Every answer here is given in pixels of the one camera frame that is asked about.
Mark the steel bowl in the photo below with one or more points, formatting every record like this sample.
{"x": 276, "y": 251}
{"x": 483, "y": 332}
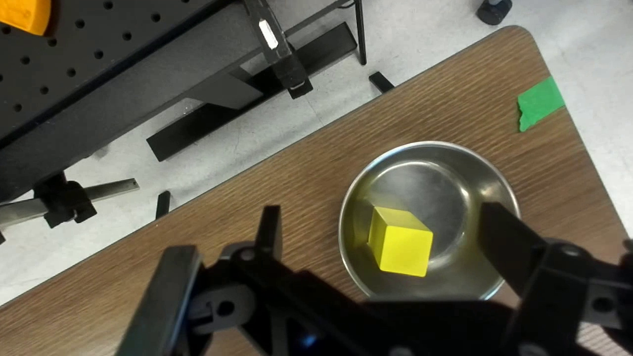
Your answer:
{"x": 445, "y": 188}

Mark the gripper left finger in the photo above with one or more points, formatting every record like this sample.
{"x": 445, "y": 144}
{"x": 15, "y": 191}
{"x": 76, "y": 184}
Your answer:
{"x": 257, "y": 282}

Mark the black round foot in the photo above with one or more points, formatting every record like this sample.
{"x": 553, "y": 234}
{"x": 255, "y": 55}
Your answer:
{"x": 493, "y": 10}

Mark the green tape piece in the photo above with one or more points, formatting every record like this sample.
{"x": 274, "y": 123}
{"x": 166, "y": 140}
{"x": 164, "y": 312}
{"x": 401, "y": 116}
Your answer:
{"x": 538, "y": 104}

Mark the yellow block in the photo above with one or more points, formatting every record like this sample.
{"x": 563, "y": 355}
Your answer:
{"x": 401, "y": 247}

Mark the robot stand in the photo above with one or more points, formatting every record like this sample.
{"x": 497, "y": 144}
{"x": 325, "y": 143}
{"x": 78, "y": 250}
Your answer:
{"x": 123, "y": 84}

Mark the orange object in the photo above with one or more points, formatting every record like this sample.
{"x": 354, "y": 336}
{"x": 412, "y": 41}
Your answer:
{"x": 24, "y": 15}

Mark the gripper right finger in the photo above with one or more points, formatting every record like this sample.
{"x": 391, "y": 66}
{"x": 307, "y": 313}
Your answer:
{"x": 554, "y": 277}

